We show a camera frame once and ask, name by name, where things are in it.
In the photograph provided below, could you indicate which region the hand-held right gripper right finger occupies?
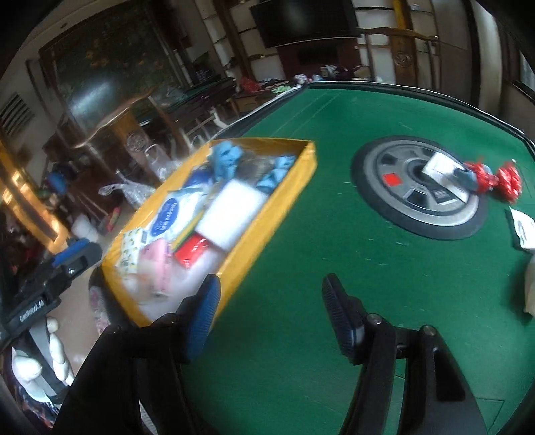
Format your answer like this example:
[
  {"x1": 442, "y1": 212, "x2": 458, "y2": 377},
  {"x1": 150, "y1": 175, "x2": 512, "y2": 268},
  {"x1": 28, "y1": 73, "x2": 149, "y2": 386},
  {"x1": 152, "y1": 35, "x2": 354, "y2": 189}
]
[{"x1": 322, "y1": 274, "x2": 488, "y2": 435}]

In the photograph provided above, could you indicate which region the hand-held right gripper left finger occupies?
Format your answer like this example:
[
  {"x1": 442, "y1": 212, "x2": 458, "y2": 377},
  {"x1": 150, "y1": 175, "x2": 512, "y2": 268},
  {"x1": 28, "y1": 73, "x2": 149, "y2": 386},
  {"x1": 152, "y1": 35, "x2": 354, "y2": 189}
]
[{"x1": 52, "y1": 274, "x2": 221, "y2": 435}]

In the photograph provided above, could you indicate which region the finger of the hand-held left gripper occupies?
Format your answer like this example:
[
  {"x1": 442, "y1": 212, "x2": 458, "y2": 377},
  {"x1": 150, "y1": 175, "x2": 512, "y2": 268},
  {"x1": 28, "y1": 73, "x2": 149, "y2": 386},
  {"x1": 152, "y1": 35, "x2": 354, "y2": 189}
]
[{"x1": 50, "y1": 238, "x2": 103, "y2": 279}]

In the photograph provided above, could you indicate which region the yellow cardboard box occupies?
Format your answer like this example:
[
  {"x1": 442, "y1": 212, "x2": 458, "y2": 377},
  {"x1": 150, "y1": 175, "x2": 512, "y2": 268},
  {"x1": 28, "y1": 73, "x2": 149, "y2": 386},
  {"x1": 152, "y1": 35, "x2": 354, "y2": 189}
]
[{"x1": 101, "y1": 138, "x2": 317, "y2": 328}]

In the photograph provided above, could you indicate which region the blue knitted towel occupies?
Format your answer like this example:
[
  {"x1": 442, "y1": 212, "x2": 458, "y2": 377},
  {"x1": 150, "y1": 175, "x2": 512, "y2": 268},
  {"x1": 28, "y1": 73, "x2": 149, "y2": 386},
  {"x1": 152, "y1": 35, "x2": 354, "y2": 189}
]
[{"x1": 209, "y1": 141, "x2": 244, "y2": 180}]

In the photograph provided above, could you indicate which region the pink soft pack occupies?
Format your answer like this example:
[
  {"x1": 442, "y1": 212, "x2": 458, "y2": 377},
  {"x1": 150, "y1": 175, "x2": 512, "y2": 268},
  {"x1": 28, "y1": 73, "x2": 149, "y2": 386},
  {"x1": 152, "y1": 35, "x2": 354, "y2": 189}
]
[{"x1": 138, "y1": 238, "x2": 177, "y2": 293}]

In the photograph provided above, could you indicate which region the person's left hand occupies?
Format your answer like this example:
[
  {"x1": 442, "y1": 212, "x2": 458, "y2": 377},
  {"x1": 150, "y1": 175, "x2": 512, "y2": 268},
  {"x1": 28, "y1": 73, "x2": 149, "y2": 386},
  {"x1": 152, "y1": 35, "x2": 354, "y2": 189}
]
[{"x1": 11, "y1": 317, "x2": 76, "y2": 404}]

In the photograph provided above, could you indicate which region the white roll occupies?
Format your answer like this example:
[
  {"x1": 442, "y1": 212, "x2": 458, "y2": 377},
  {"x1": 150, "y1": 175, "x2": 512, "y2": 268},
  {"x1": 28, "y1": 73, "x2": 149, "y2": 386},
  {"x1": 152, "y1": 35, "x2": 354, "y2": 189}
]
[{"x1": 71, "y1": 217, "x2": 100, "y2": 242}]

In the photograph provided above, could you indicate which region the yellow printed tissue pack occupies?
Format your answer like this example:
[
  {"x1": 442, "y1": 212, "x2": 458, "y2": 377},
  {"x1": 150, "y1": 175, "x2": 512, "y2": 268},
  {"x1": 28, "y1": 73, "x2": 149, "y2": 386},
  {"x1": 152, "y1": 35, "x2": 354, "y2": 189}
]
[{"x1": 119, "y1": 228, "x2": 153, "y2": 273}]

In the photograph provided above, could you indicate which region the red packet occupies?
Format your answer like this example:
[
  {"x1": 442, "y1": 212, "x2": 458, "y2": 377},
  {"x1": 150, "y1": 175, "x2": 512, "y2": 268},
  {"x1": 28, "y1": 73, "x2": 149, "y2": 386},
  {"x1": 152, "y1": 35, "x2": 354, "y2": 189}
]
[{"x1": 175, "y1": 234, "x2": 210, "y2": 268}]

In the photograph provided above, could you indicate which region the blue container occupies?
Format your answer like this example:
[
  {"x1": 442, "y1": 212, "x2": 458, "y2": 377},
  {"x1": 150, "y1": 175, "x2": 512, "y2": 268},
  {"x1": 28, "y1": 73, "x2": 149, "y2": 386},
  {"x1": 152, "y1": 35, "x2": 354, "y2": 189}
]
[{"x1": 48, "y1": 171, "x2": 70, "y2": 194}]

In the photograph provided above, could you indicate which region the clear plastic bag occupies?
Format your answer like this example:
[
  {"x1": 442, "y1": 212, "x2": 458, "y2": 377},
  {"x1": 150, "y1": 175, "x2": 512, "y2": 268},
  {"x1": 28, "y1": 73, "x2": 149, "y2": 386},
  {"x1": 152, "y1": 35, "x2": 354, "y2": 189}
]
[
  {"x1": 98, "y1": 183, "x2": 156, "y2": 210},
  {"x1": 144, "y1": 142, "x2": 185, "y2": 181}
]

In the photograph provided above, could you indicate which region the white pack blue round label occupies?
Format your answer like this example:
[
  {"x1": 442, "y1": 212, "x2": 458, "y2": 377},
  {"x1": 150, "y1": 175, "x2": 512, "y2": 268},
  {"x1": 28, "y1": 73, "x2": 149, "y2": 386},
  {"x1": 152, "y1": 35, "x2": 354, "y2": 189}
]
[{"x1": 148, "y1": 188, "x2": 210, "y2": 240}]

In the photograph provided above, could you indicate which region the white foam block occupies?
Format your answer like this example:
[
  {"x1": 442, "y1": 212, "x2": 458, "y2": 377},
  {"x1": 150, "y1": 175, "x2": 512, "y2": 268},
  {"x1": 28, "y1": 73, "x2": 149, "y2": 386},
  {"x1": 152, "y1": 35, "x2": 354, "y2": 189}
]
[{"x1": 196, "y1": 180, "x2": 272, "y2": 252}]

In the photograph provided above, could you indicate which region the carved wooden chair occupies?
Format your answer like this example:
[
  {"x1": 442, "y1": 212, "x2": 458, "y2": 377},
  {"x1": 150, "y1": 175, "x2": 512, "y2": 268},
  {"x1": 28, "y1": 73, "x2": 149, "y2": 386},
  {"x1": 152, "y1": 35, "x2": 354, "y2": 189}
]
[
  {"x1": 71, "y1": 96, "x2": 176, "y2": 185},
  {"x1": 359, "y1": 25, "x2": 439, "y2": 84}
]

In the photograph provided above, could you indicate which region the light blue cloth bundle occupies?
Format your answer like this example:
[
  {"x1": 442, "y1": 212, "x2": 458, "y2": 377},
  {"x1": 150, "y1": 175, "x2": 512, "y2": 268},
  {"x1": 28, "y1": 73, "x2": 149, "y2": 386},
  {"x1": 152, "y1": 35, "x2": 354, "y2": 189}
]
[{"x1": 257, "y1": 155, "x2": 297, "y2": 193}]

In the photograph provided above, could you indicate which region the grey knitted sock pair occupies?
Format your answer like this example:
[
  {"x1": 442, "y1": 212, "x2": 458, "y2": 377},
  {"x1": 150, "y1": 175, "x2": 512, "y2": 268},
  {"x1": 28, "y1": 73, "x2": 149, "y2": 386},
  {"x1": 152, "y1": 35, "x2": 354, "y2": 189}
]
[{"x1": 238, "y1": 157, "x2": 272, "y2": 181}]

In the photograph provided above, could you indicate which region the round table centre panel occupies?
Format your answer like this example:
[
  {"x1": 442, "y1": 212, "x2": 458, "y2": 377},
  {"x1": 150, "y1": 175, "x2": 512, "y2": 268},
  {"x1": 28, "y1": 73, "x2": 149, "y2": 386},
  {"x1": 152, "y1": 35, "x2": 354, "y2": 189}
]
[{"x1": 351, "y1": 135, "x2": 488, "y2": 240}]

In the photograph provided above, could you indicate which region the white card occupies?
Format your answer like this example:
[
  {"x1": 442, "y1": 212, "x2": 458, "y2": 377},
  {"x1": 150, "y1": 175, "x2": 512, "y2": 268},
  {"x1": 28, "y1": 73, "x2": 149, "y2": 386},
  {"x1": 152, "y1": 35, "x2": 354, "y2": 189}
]
[{"x1": 421, "y1": 151, "x2": 471, "y2": 205}]

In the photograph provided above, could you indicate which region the pale cloth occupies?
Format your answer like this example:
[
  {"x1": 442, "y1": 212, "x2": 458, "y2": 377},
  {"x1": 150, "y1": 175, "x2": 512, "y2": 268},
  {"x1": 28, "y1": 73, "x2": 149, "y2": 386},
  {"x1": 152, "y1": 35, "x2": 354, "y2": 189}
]
[{"x1": 522, "y1": 255, "x2": 535, "y2": 314}]

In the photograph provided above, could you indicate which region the large dark painting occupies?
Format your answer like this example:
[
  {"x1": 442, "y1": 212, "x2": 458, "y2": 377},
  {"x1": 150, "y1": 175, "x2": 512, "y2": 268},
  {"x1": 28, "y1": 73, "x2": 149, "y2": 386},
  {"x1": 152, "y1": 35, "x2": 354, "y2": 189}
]
[{"x1": 39, "y1": 4, "x2": 189, "y2": 126}]

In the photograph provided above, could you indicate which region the folded green table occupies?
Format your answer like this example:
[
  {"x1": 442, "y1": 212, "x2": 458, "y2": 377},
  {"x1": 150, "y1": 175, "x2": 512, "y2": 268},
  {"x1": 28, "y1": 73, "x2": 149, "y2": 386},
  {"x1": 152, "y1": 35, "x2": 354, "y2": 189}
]
[{"x1": 167, "y1": 77, "x2": 239, "y2": 120}]

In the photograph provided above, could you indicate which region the red patterned sock bundle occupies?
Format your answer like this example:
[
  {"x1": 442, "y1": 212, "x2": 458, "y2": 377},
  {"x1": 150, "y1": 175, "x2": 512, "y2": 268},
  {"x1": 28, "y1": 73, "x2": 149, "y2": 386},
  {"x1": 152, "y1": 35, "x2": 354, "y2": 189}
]
[
  {"x1": 497, "y1": 159, "x2": 522, "y2": 205},
  {"x1": 463, "y1": 158, "x2": 500, "y2": 194}
]

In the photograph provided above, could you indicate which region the white printed packet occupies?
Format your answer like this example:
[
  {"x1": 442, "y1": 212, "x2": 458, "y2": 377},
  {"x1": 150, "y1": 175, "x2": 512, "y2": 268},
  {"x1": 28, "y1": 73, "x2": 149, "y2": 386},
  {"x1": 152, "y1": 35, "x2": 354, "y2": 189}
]
[{"x1": 506, "y1": 208, "x2": 535, "y2": 252}]

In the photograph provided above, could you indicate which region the black television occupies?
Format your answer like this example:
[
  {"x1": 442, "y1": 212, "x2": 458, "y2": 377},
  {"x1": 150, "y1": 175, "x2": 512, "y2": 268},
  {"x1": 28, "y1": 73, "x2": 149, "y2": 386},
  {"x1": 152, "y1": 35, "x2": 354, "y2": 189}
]
[{"x1": 250, "y1": 0, "x2": 361, "y2": 49}]

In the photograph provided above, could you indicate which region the wall vent grille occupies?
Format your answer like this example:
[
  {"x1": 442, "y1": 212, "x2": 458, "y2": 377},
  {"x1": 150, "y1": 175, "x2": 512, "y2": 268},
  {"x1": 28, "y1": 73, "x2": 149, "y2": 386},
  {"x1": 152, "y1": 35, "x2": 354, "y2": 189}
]
[{"x1": 0, "y1": 94, "x2": 34, "y2": 137}]

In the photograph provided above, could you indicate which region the white chair frame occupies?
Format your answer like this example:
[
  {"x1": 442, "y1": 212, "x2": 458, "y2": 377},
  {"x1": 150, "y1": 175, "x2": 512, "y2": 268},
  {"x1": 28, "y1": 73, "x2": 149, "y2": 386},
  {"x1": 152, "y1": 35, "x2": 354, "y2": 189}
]
[{"x1": 184, "y1": 106, "x2": 226, "y2": 143}]

